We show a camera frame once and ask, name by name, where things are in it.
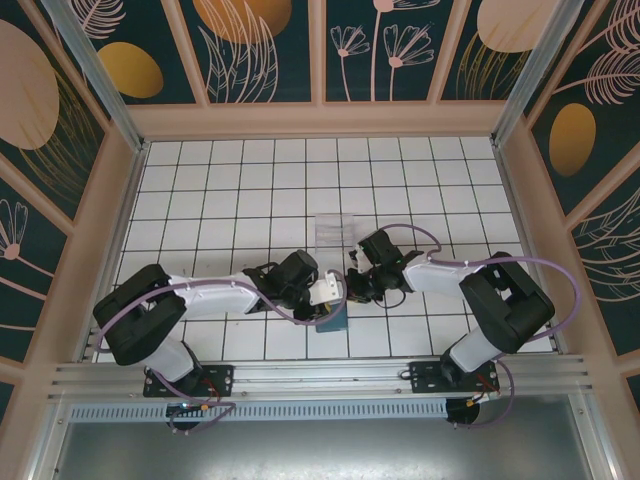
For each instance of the aluminium frame post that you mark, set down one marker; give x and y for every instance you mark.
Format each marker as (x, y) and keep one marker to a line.
(540, 75)
(101, 80)

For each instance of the grey metal sheet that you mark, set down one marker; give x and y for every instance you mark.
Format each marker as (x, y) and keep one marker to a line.
(320, 450)

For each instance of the aluminium mounting rail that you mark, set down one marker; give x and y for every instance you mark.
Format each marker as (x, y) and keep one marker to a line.
(320, 372)

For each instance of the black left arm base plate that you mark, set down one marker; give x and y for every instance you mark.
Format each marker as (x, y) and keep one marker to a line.
(220, 380)

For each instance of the clear acrylic card stand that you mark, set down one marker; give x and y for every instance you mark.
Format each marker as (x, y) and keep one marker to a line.
(334, 235)

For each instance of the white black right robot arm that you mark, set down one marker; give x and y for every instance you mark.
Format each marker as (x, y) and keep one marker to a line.
(435, 282)

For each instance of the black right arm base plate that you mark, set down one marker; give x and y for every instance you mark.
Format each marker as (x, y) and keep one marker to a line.
(425, 377)

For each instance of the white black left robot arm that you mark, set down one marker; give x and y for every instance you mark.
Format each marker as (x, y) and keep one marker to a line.
(215, 300)

